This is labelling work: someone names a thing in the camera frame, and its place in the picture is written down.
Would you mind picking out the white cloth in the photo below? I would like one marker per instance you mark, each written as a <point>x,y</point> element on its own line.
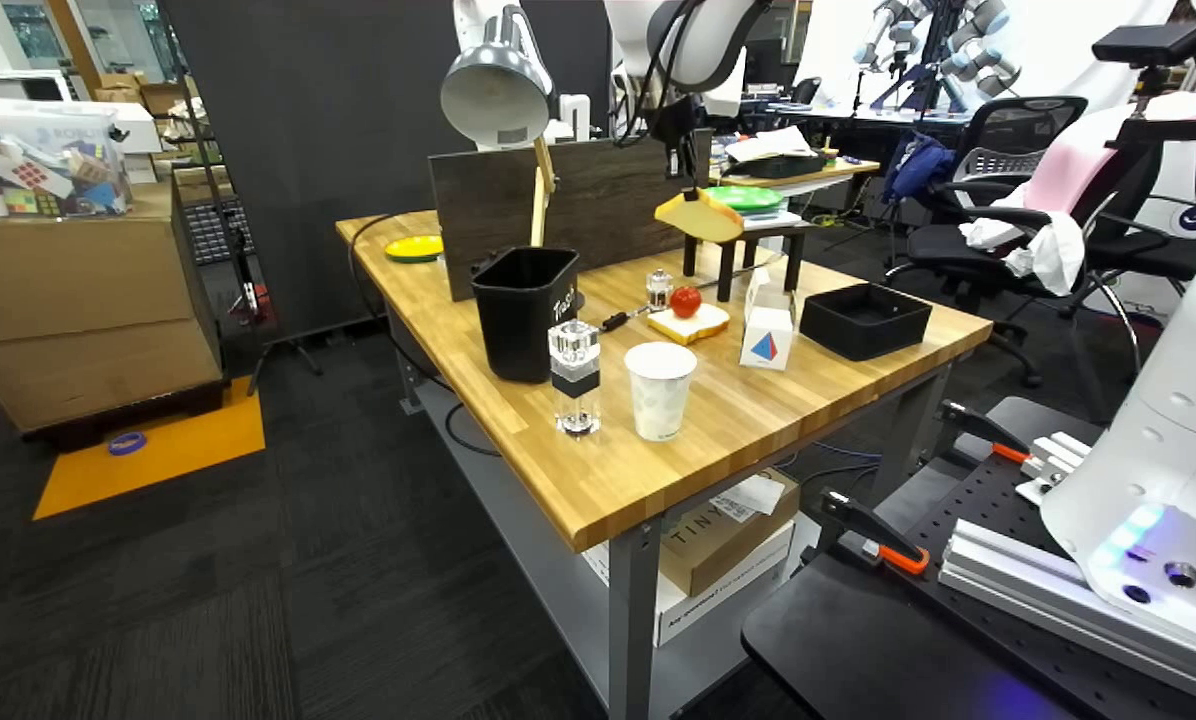
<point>1049,253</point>

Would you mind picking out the aluminium rail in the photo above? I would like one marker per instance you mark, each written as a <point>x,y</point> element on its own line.
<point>1023,574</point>

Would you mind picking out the white box under table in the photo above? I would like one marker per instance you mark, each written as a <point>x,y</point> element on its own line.
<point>741,592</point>

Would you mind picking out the black marker pen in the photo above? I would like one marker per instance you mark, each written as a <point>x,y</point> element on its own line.
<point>612,320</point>

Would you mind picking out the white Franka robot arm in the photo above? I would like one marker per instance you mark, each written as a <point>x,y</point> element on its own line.
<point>1160,443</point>

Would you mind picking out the white paper cup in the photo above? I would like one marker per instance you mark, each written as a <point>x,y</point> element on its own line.
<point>659,393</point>

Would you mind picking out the yellow floor mat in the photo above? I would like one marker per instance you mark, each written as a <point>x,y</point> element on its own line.
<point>156,462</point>

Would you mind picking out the black orange clamp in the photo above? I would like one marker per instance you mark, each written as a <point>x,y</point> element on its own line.
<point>879,541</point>
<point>1008,447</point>

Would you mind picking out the small glass shaker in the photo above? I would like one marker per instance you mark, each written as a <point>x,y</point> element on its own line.
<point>659,291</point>

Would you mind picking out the black partition panel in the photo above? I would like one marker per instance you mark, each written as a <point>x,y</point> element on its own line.
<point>316,123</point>

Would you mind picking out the large cardboard box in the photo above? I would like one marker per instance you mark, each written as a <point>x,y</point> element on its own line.
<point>78,312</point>

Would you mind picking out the black rectangular tray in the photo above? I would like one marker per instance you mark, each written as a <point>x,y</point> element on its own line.
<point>860,320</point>

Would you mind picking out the black mounting base plate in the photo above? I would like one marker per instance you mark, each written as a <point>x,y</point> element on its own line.
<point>860,653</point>

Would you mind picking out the grey metal table frame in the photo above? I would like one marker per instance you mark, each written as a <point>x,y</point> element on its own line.
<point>628,625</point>

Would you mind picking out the small black stool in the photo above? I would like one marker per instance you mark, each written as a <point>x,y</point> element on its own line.
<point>758,246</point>

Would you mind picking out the toy bread slice brown crust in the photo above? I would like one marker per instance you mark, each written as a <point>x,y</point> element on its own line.
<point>702,324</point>

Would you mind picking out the clear plastic storage bin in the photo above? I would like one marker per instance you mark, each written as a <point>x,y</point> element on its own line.
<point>37,164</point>

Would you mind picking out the white carton blue triangle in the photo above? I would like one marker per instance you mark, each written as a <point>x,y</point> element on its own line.
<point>764,324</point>

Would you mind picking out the cardboard box under table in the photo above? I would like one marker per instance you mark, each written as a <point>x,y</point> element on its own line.
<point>728,541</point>

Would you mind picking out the blue tape roll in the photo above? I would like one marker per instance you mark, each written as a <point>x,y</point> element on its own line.
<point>124,443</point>

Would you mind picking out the pink cloth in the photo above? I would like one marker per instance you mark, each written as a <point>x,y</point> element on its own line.
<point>1069,178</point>

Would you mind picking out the yellow disc plate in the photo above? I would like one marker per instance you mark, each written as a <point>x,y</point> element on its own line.
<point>412,248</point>

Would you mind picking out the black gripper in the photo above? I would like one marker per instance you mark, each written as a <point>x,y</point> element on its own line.
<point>674,123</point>

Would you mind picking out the black office chair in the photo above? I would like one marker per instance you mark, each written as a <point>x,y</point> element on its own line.
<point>1008,142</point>

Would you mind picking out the black plastic bin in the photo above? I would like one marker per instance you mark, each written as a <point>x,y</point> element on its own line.
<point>522,312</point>

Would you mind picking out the wooden lamp stick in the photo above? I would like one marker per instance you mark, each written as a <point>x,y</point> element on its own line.
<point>542,193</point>

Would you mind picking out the clear black grinder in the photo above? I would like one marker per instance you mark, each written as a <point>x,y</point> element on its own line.
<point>574,372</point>

